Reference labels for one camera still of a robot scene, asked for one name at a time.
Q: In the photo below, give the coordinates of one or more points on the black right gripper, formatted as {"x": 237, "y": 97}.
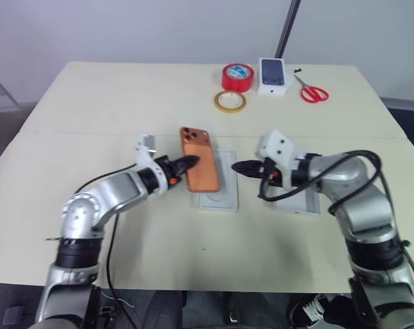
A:
{"x": 268, "y": 169}

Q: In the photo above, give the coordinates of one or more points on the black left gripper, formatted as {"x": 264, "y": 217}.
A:
{"x": 167, "y": 168}

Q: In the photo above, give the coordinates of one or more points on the orange smartphone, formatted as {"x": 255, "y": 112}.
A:
{"x": 201, "y": 164}

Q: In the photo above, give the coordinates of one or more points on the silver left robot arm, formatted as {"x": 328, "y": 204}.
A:
{"x": 119, "y": 192}

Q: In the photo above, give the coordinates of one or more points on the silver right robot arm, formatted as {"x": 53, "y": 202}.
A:
{"x": 361, "y": 192}

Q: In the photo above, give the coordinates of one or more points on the white phone box base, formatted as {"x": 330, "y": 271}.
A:
{"x": 224, "y": 198}

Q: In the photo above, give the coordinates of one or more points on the white phone box lid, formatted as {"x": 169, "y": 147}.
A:
{"x": 301, "y": 205}

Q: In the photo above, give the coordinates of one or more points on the white box with phone picture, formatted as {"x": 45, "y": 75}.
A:
{"x": 273, "y": 77}

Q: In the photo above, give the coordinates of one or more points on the yellow tape roll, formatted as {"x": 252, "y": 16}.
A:
{"x": 229, "y": 103}

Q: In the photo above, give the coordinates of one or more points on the red tape roll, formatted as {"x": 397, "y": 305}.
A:
{"x": 237, "y": 78}

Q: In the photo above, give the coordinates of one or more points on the small black scrap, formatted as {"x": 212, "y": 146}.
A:
{"x": 298, "y": 70}

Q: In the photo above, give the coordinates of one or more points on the black metal pole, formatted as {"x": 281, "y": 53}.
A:
{"x": 286, "y": 27}

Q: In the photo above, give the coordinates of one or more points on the black and white sneaker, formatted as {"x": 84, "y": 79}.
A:
{"x": 310, "y": 308}

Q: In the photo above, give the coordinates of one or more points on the grey foot pedal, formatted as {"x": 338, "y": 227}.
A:
{"x": 12, "y": 315}

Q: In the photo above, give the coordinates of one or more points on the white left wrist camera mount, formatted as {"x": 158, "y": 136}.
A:
{"x": 148, "y": 160}

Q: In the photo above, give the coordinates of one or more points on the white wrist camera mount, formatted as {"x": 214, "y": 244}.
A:
{"x": 148, "y": 160}
{"x": 279, "y": 145}

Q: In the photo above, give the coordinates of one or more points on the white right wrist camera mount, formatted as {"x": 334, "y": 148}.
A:
{"x": 279, "y": 145}

